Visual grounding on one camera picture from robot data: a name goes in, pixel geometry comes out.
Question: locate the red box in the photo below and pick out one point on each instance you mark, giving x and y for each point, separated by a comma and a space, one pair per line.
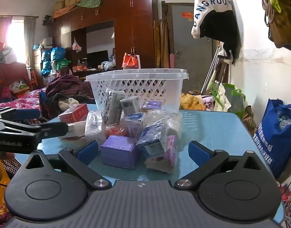
74, 114

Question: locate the black television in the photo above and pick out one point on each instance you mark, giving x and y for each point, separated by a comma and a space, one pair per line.
98, 58

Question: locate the red packet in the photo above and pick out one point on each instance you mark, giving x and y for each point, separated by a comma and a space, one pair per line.
115, 131

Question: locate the metal crutch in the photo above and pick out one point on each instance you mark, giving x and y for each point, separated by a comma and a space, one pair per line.
211, 66
218, 64

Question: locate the pink curtain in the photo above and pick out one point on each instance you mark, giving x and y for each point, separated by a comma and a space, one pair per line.
1, 30

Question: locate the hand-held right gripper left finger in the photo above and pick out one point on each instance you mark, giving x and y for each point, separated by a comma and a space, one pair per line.
88, 150

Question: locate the pink floral bedsheet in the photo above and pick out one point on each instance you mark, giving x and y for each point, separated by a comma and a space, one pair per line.
19, 99

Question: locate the blue white box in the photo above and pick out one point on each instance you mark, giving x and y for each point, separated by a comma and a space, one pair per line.
134, 123

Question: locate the red door sign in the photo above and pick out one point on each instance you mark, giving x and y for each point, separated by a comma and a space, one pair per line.
187, 15

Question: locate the yellow blanket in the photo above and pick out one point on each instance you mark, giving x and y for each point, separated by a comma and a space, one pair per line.
191, 102

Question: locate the grey box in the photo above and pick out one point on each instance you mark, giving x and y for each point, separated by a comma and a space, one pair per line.
130, 105

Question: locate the small purple box tan side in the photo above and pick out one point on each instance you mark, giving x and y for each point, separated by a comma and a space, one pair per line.
151, 105

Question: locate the beige sock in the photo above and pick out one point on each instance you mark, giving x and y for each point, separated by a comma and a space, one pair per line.
69, 103

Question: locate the small white hanging bag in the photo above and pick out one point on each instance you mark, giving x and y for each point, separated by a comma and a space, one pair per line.
76, 45

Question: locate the dark clothes pile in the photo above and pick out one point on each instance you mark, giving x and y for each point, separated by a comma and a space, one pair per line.
67, 87

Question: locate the brown hanging bag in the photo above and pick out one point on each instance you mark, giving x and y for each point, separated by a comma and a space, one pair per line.
285, 28

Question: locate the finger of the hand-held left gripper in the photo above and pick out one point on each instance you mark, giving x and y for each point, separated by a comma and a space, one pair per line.
52, 128
26, 114

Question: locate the blue patterned plastic bag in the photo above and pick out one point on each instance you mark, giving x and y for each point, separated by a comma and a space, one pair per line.
46, 63
58, 54

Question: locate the clear plastic bag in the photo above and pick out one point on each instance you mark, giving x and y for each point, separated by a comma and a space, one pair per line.
94, 125

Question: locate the brown patterned box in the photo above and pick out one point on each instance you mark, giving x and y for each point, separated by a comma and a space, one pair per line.
159, 165

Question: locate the large purple box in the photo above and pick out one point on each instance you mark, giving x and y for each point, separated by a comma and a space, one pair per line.
119, 152

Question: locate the white black hanging jacket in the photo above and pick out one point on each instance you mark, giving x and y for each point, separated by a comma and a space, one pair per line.
207, 2

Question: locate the green white bag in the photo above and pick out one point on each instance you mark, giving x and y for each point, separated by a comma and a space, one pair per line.
233, 99

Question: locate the grey curtain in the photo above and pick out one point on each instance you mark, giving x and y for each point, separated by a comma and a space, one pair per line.
29, 40

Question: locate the pink purple box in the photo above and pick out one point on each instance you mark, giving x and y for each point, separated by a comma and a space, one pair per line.
171, 147

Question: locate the orange white plastic bag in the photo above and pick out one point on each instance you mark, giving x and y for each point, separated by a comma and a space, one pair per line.
130, 60

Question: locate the grey door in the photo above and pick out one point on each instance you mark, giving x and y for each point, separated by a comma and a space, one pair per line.
190, 52

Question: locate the orange cloth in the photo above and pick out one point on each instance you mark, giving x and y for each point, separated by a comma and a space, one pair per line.
64, 10

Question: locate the clear bag on counter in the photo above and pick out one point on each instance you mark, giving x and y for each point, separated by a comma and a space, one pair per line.
109, 64

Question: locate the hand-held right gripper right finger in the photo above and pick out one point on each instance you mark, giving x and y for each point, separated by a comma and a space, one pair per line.
199, 153

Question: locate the dark wooden wardrobe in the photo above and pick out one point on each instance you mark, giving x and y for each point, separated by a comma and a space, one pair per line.
133, 28

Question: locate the blue shopping bag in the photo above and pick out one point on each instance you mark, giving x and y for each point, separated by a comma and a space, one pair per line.
276, 135

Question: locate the white plastic basket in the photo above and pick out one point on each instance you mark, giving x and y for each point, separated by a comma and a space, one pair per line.
136, 74

